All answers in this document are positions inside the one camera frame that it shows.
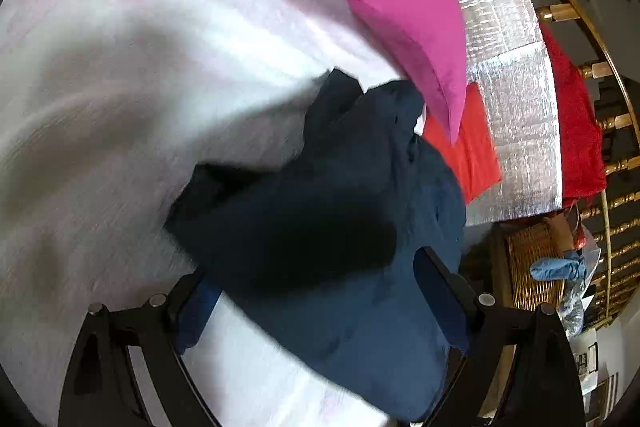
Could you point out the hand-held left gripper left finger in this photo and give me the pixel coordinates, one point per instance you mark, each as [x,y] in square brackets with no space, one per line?
[197,312]

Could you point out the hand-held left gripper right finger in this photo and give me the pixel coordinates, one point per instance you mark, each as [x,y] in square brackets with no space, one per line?
[440,302]

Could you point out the navy zip jacket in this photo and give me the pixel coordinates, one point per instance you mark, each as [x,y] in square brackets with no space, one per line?
[325,232]

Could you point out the wicker basket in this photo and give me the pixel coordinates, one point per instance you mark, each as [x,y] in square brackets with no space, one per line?
[535,247]

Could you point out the light blue cloth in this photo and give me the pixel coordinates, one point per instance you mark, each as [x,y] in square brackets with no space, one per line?
[555,267]

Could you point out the clear plastic bag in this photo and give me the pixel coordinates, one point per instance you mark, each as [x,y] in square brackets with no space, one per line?
[572,312]

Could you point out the red pillow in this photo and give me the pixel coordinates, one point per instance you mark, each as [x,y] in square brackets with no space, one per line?
[475,152]

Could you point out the clear plastic storage box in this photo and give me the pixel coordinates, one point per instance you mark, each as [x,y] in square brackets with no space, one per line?
[587,357]

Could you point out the red cloth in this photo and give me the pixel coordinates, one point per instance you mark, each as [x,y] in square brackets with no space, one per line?
[575,132]

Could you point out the silver foil insulation panel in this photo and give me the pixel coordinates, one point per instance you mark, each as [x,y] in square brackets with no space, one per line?
[510,82]

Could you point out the white pink blanket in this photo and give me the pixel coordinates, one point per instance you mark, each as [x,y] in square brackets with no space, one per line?
[125,57]

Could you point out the magenta pillow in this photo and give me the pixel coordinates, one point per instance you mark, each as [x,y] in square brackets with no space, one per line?
[400,7]

